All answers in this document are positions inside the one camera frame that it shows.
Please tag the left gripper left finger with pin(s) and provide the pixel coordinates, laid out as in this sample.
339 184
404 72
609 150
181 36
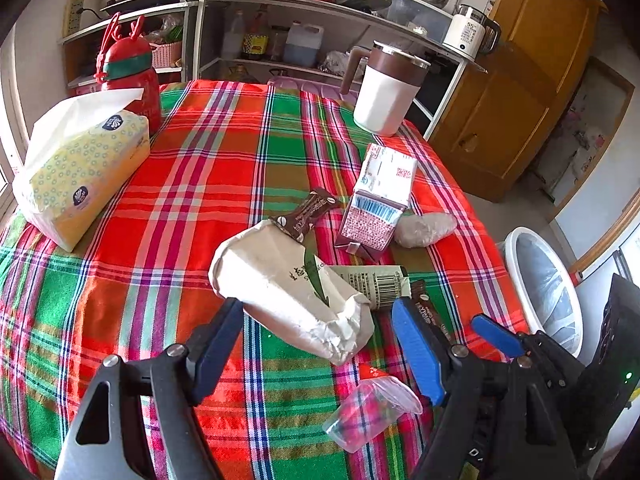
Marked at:
107 440

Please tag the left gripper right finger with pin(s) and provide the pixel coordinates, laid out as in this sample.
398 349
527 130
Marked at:
482 433

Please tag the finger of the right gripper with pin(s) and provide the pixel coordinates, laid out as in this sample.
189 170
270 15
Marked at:
536 360

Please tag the white paper bag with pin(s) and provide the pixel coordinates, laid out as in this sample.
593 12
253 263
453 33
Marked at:
321 309

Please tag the clear plastic bag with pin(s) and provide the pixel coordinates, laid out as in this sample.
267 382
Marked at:
423 230

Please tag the brown coffee sachet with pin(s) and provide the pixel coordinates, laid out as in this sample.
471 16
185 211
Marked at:
298 222

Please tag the strawberry milk carton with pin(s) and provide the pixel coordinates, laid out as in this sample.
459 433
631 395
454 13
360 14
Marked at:
380 196

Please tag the white trash bin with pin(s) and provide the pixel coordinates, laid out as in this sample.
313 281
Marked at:
544 287

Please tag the plaid tablecloth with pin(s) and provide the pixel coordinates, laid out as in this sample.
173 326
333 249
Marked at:
228 156

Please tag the wooden door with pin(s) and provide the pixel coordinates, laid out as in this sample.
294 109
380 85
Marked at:
505 108

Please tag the yellow tissue pack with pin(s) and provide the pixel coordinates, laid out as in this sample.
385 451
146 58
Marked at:
81 153

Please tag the white brown lidded mug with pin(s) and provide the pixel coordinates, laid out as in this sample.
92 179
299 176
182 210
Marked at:
391 80

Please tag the white electric kettle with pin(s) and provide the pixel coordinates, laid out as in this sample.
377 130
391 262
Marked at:
471 33

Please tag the red antler water bottle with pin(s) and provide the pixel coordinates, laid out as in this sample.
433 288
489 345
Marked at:
124 61

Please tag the pink plastic basket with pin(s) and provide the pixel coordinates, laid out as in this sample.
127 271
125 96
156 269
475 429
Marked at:
166 55

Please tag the clear plastic container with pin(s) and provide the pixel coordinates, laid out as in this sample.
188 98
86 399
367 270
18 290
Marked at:
420 17

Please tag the white metal shelf rack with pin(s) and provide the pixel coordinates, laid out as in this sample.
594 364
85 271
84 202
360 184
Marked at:
304 39

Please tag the white power strip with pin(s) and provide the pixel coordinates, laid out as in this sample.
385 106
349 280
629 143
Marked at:
72 17

